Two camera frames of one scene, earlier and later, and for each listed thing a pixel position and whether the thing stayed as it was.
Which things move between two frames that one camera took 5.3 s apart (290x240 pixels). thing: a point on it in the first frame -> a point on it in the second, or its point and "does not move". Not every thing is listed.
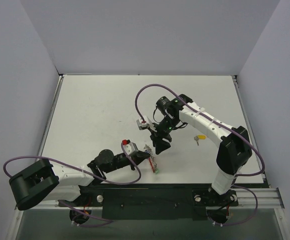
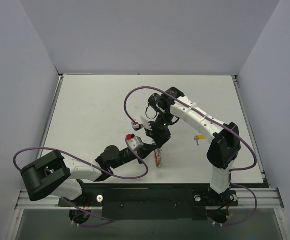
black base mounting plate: x=152 y=202 does not move
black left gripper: x=133 y=159 does not move
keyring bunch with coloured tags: x=152 y=162 -> x=158 y=157
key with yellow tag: x=199 y=137 does not move
